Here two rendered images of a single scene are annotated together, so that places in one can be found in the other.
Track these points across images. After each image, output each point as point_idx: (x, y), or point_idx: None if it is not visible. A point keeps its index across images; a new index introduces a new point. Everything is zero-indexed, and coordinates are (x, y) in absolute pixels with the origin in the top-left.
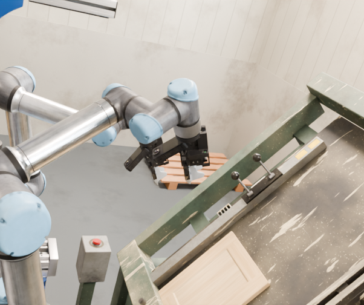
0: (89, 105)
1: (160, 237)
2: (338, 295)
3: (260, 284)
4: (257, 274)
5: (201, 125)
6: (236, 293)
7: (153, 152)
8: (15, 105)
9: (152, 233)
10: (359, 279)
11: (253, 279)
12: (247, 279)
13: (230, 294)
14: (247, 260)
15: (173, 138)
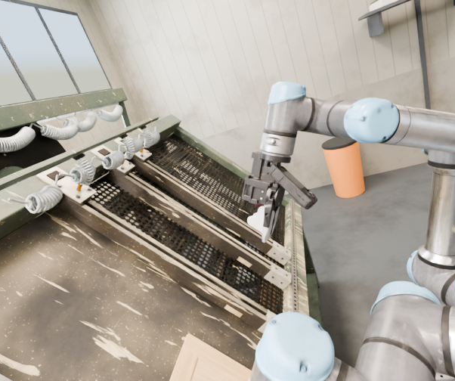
0: (413, 108)
1: None
2: (179, 258)
3: (193, 340)
4: (187, 349)
5: (256, 153)
6: (214, 364)
7: (314, 196)
8: None
9: None
10: (162, 247)
11: (193, 351)
12: (196, 359)
13: (218, 372)
14: (179, 374)
15: (288, 176)
